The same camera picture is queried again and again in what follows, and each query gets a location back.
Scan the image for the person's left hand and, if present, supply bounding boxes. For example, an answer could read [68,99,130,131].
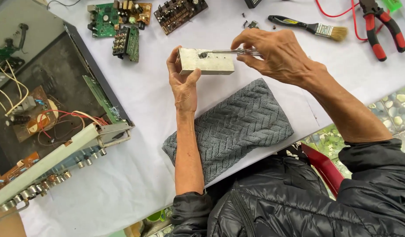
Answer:
[166,45,202,113]

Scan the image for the person's right hand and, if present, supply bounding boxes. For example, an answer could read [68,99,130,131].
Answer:
[230,28,316,90]

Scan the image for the silver metal heat sink block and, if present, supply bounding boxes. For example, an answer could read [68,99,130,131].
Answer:
[176,48,235,75]

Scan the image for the clear handle screwdriver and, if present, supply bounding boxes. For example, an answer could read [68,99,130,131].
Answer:
[198,49,263,59]

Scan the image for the white table cloth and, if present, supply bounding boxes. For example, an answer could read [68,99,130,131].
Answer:
[19,0,405,237]

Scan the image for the small black screws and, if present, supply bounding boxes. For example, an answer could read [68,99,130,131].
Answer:
[241,13,277,31]

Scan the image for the grey textured towel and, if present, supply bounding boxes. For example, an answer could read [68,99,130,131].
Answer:
[162,78,294,185]

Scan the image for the black connector jack board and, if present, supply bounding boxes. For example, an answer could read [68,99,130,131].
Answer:
[112,26,140,62]

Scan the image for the brown circuit board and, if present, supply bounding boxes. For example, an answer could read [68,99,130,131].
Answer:
[153,0,209,35]

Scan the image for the green circuit board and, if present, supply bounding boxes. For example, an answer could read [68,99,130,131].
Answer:
[87,0,152,38]

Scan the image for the red black pliers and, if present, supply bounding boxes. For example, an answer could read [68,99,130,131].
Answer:
[359,0,405,62]

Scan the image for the red plastic stool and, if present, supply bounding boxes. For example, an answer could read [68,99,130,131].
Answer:
[301,142,345,199]

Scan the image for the green lighter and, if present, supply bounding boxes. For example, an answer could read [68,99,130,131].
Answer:
[382,0,403,13]

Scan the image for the green cup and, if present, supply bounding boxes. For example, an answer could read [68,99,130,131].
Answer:
[147,209,166,222]

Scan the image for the open amplifier chassis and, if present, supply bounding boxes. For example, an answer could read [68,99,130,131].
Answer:
[0,0,135,218]

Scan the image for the black puffer jacket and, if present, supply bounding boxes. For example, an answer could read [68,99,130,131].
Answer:
[171,138,405,237]

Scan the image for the black handle paint brush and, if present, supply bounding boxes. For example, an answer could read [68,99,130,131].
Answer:
[268,15,348,42]

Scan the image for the red wire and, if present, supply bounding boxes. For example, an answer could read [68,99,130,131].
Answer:
[315,0,391,41]

